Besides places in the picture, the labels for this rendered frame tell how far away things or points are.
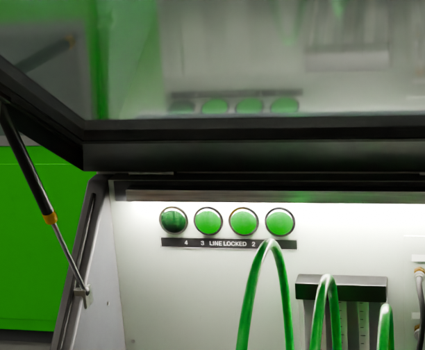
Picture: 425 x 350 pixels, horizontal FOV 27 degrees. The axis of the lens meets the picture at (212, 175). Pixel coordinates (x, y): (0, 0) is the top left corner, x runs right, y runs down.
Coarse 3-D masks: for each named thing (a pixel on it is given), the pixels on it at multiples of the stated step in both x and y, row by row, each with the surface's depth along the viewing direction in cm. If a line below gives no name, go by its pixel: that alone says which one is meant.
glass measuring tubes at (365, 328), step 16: (304, 288) 139; (352, 288) 138; (368, 288) 137; (384, 288) 136; (304, 304) 141; (352, 304) 139; (368, 304) 141; (304, 320) 142; (352, 320) 140; (368, 320) 142; (304, 336) 145; (352, 336) 141; (368, 336) 142
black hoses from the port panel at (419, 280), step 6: (420, 282) 133; (420, 288) 133; (420, 294) 132; (420, 300) 132; (420, 306) 132; (420, 312) 132; (420, 318) 132; (420, 324) 132; (420, 330) 133; (420, 336) 133; (420, 342) 133; (420, 348) 133
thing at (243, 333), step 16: (272, 240) 120; (256, 256) 113; (256, 272) 110; (256, 288) 109; (288, 288) 133; (288, 304) 134; (240, 320) 105; (288, 320) 136; (240, 336) 104; (288, 336) 137
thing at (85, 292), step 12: (0, 120) 114; (12, 120) 115; (12, 132) 115; (12, 144) 117; (24, 156) 118; (24, 168) 119; (36, 180) 121; (36, 192) 122; (48, 204) 124; (48, 216) 125; (60, 240) 129; (72, 264) 132; (84, 288) 136; (84, 300) 136
